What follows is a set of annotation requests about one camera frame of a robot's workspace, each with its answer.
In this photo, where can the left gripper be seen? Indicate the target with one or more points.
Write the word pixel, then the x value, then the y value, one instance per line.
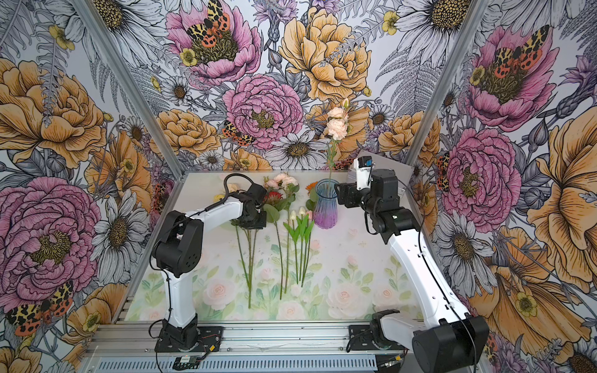
pixel 261 222

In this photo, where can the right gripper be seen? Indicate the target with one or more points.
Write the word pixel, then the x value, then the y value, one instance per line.
pixel 347 191

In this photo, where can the peach rose flower stem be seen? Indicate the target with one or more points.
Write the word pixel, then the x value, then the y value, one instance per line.
pixel 288 186

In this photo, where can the pale pink flower stem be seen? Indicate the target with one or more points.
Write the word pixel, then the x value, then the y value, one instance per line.
pixel 337 129

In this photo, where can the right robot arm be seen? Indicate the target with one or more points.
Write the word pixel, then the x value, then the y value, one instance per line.
pixel 448 337

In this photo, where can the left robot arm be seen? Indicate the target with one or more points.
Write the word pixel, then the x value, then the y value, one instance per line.
pixel 178 251

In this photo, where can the purple blue glass vase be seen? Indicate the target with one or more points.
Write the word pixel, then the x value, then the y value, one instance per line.
pixel 326 214

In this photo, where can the yellow flower stem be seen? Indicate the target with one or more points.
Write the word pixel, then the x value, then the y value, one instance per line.
pixel 246 240

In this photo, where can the red flower stem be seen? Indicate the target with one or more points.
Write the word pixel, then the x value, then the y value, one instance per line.
pixel 273 203

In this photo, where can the orange gerbera flower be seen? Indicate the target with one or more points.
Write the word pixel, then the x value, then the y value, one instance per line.
pixel 312 195

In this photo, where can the white tulip bunch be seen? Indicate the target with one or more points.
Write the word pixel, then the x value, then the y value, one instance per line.
pixel 299 227

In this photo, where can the silver metal case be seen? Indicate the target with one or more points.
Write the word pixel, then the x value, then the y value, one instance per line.
pixel 403 172

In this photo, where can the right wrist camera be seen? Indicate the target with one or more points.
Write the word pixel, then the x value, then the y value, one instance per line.
pixel 363 167

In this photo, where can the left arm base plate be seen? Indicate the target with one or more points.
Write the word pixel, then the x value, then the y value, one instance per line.
pixel 194 339

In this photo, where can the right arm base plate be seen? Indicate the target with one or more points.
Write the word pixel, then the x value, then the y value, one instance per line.
pixel 380 338

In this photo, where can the aluminium front rail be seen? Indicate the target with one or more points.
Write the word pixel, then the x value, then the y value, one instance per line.
pixel 332 346

